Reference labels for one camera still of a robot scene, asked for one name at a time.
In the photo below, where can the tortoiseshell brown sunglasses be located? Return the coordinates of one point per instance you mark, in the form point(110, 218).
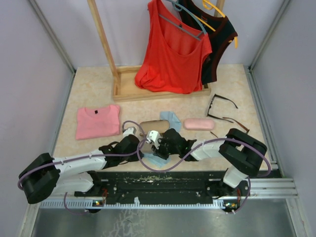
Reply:
point(237, 122)

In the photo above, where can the small light blue cloth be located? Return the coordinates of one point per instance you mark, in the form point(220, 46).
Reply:
point(159, 162)

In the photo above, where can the yellow plastic hanger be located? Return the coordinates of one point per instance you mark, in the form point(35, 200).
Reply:
point(218, 11)

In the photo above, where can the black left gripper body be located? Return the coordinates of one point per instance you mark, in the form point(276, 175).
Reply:
point(135, 157)

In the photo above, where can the wooden clothes rack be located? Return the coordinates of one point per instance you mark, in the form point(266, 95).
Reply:
point(124, 88)

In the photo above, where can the red tank top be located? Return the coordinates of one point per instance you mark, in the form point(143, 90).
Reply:
point(174, 55)

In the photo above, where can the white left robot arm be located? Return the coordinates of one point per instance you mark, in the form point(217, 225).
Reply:
point(47, 176)

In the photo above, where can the black maroon-trimmed tank top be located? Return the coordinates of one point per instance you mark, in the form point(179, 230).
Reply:
point(220, 31)

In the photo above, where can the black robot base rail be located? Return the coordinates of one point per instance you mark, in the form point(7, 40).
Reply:
point(196, 188)

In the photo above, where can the grey-blue plastic hanger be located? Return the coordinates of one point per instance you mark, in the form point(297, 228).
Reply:
point(188, 23)

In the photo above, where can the pink glasses case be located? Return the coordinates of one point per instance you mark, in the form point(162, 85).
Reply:
point(199, 124)

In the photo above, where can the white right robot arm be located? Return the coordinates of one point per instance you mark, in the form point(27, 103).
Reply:
point(243, 152)

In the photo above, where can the folded pink t-shirt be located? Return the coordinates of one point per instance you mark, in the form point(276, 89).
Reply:
point(97, 123)

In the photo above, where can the black frame sunglasses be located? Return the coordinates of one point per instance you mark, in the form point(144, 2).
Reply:
point(217, 107)

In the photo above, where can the plaid brown glasses case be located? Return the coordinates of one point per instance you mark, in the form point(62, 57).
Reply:
point(160, 126)

